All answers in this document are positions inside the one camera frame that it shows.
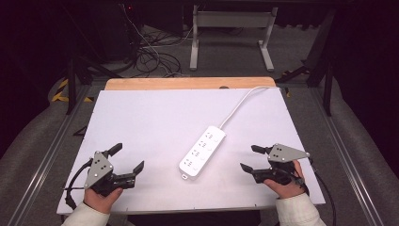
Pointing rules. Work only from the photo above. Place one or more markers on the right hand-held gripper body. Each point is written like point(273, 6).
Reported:
point(284, 153)

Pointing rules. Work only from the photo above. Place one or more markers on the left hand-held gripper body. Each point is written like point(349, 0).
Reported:
point(98, 169)

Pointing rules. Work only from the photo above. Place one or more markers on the white power strip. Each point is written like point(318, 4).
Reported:
point(202, 153)

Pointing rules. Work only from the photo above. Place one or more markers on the person's left hand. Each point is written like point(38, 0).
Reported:
point(101, 200)

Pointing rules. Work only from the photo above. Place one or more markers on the person's right hand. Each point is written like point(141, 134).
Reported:
point(290, 188)

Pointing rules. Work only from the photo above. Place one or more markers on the white table board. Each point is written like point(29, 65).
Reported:
point(150, 125)

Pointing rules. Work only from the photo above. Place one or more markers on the person's dark clothing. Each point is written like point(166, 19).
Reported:
point(194, 219)

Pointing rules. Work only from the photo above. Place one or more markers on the black metal stand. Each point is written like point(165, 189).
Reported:
point(327, 91)
point(71, 88)

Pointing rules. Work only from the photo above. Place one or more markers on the yellow black floor tape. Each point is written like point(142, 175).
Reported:
point(59, 94)

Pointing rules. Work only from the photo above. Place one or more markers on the wooden table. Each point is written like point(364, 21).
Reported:
point(188, 83)

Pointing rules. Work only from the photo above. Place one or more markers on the black equipment box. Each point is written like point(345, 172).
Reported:
point(119, 31)

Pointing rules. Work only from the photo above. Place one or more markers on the small black bracket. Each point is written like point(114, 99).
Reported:
point(81, 131)

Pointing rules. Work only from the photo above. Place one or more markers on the aluminium floor rail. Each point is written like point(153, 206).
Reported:
point(47, 160)
point(345, 157)

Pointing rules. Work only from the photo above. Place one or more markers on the white metal desk frame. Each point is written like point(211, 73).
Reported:
point(232, 19)

